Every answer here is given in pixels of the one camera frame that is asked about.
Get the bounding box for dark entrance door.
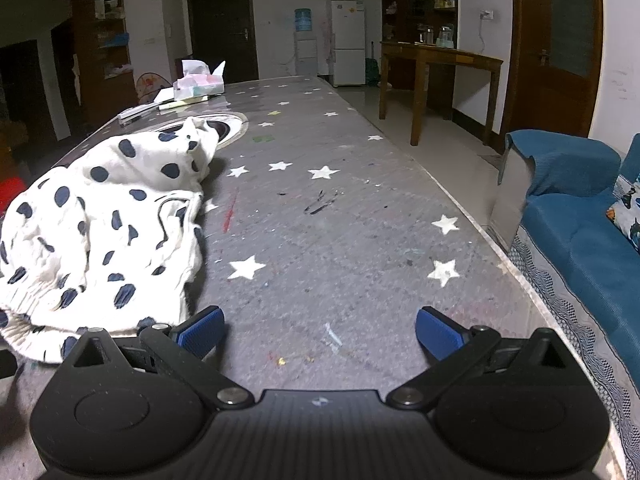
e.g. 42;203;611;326
186;0;260;84

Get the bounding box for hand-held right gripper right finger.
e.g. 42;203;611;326
387;306;577;410

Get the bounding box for white refrigerator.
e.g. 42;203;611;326
329;0;367;87

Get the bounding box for white remote control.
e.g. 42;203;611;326
118;106;159;121

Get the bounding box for grey lace sofa cover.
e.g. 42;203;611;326
509;225;640;477

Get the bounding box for dark wooden shelf cabinet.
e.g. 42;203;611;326
380;0;459;87

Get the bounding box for wooden side table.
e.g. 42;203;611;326
378;41;504;147

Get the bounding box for white polka dot pants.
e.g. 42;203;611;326
0;116;221;363

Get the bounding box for round built-in induction cooker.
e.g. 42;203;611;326
160;114;249;148

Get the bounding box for open wooden shelf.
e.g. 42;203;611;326
75;0;137;127

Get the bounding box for white water dispenser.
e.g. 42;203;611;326
294;32;320;76

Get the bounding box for brown wooden door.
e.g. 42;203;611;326
500;0;604;154

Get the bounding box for yellow-green notebook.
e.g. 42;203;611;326
159;96;210;111

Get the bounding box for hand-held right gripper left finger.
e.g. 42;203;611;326
62;306;253;411

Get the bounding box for patterned cushion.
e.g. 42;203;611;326
607;172;640;254

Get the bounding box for pink tissue box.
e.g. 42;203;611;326
172;60;227;101

